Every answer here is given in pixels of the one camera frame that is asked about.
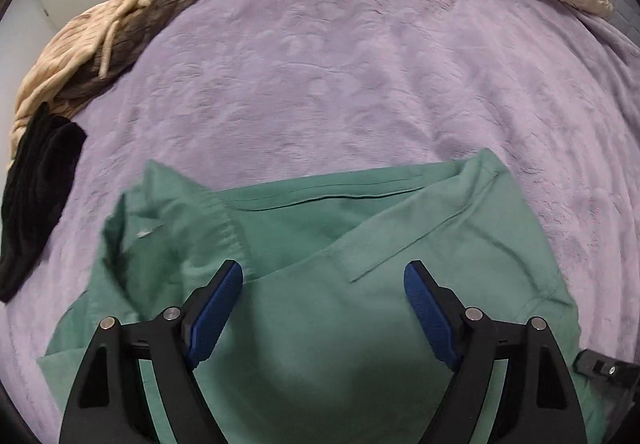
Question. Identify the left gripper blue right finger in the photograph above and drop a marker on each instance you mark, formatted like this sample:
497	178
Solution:
465	340

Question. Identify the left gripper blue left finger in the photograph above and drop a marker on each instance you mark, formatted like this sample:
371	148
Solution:
179	340

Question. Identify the green jacket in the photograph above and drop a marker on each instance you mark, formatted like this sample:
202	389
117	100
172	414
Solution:
323	346

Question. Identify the black garment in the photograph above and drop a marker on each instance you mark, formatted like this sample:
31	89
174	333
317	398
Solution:
37	188

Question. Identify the beige brown knit sweater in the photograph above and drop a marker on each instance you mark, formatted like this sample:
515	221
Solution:
87	56

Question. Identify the purple plush bed blanket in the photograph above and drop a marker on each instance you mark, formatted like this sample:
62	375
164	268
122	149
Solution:
238	93

